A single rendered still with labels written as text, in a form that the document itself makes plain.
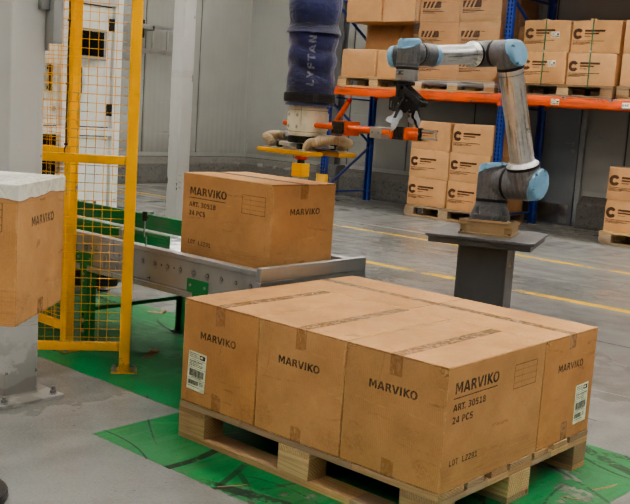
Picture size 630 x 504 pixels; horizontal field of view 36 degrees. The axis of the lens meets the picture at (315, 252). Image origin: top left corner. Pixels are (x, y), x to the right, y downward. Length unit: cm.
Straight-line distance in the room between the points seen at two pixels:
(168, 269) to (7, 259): 175
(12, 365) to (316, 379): 148
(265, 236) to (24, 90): 115
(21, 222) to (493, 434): 161
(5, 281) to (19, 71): 143
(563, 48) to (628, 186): 176
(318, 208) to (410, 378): 152
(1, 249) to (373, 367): 119
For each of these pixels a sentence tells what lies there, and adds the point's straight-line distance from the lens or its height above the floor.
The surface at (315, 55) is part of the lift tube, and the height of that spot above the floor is 150.
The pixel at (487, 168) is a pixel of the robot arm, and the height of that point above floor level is 106.
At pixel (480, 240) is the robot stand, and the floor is 74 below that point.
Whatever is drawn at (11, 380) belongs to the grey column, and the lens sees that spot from 425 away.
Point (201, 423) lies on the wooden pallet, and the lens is 373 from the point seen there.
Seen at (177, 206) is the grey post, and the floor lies 48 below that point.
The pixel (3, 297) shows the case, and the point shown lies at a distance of 284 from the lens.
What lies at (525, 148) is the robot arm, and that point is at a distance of 449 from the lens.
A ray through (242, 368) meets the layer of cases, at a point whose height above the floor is 34.
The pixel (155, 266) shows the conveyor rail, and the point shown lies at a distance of 455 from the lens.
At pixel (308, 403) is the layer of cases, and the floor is 29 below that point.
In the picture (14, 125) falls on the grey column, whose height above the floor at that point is 114.
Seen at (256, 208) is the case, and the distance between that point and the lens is 422.
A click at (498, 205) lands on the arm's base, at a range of 462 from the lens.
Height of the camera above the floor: 128
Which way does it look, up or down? 8 degrees down
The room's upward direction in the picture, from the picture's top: 4 degrees clockwise
